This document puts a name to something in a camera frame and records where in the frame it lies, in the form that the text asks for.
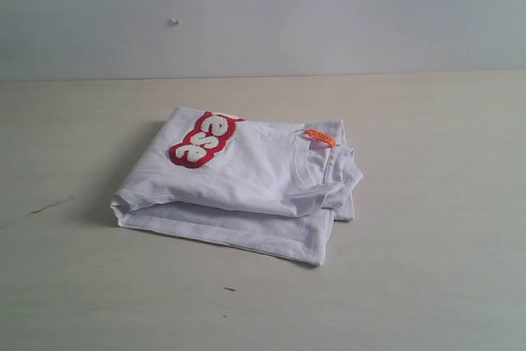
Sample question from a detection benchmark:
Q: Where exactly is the white t-shirt red lettering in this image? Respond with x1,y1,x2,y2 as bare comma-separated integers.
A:
110,108,362,266

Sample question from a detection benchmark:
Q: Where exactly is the orange garment tag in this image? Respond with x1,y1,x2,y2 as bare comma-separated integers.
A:
304,129,337,148

